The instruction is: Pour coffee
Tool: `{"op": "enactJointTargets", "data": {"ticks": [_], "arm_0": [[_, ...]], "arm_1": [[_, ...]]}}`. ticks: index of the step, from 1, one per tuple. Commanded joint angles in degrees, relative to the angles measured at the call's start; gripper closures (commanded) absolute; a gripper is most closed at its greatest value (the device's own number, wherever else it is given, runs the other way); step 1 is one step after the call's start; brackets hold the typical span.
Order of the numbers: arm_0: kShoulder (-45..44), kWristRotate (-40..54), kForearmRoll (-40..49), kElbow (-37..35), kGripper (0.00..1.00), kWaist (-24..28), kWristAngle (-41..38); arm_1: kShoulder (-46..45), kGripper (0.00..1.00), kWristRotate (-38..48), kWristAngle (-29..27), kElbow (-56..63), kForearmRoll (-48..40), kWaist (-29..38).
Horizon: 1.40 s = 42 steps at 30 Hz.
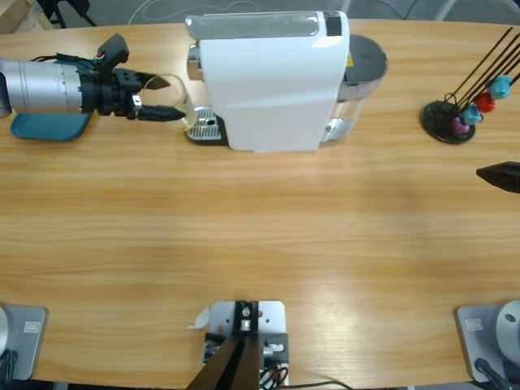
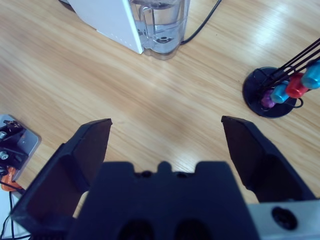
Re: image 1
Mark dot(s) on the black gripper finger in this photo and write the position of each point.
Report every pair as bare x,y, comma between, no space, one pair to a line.
501,176

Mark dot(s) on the black drip tray metal grid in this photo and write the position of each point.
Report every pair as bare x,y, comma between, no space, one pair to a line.
205,126

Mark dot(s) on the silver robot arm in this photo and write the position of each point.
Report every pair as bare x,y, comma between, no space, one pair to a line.
40,87

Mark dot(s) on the white paper tape label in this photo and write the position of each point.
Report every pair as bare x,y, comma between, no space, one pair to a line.
201,319

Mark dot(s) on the teal plastic tray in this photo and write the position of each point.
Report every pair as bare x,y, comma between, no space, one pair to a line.
44,128

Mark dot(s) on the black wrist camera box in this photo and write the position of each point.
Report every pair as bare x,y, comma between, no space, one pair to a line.
113,48

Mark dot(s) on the dark camera post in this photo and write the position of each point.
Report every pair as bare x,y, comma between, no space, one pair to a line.
233,365

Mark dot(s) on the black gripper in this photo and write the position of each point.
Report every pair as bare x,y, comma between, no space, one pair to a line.
118,93

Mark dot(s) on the red coffee capsule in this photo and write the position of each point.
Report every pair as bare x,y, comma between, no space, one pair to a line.
485,102

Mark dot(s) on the blue coffee capsule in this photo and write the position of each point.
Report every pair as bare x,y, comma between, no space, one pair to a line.
472,115
499,87

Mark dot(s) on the white capsule coffee machine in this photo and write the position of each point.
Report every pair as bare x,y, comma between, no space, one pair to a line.
276,93

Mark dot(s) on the light wooden box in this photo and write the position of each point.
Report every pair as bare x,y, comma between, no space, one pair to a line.
20,16

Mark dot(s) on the clear glass cup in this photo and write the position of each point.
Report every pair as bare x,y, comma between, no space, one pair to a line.
183,95

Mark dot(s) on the clear water tank grey lid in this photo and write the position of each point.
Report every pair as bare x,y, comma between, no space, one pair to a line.
365,57

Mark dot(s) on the white metal frame leg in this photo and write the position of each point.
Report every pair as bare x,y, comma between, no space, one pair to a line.
447,8

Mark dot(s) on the purple coffee capsule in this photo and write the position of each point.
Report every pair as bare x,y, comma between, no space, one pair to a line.
461,125

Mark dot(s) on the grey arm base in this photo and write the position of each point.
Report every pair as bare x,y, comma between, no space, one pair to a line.
28,337
479,337

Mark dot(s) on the black chair legs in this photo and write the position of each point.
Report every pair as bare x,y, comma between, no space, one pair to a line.
69,10

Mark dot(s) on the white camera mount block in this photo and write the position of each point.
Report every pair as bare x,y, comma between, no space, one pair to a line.
272,321

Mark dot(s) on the black capsule holder with rods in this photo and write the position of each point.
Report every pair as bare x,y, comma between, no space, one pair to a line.
436,122

